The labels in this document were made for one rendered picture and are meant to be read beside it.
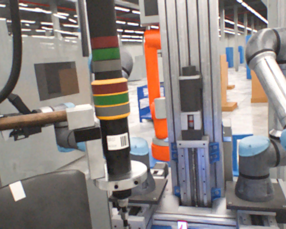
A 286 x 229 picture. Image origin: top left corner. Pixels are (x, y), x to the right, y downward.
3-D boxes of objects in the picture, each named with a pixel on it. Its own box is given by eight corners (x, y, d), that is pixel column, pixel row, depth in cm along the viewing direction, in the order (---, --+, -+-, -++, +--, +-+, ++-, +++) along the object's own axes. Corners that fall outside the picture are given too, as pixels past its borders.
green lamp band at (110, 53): (94, 60, 31) (93, 49, 31) (90, 61, 34) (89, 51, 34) (123, 57, 32) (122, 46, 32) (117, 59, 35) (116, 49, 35)
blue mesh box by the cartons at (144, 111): (138, 122, 762) (135, 86, 743) (158, 113, 871) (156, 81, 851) (168, 123, 719) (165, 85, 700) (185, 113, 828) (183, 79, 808)
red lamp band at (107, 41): (93, 48, 31) (91, 37, 31) (89, 50, 34) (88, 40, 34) (122, 46, 32) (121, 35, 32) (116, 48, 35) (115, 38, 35)
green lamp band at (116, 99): (96, 107, 32) (95, 96, 31) (91, 103, 36) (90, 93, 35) (133, 102, 33) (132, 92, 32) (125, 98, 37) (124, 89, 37)
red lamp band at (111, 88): (95, 96, 31) (93, 85, 31) (90, 93, 35) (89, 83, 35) (132, 91, 32) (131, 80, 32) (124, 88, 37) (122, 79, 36)
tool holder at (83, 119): (79, 200, 31) (66, 114, 29) (75, 177, 38) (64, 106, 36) (155, 183, 34) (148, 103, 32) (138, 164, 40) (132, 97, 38)
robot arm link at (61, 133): (68, 155, 108) (64, 128, 106) (53, 151, 115) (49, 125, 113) (85, 150, 113) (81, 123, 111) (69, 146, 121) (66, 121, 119)
